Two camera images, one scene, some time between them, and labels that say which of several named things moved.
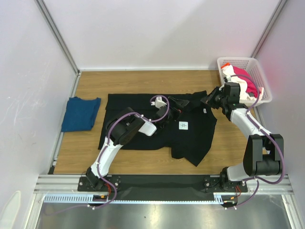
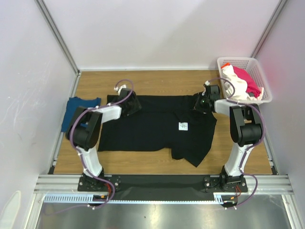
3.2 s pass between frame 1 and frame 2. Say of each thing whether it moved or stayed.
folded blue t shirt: stayed
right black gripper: moved
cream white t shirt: stayed
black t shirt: stayed
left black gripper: moved
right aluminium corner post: stayed
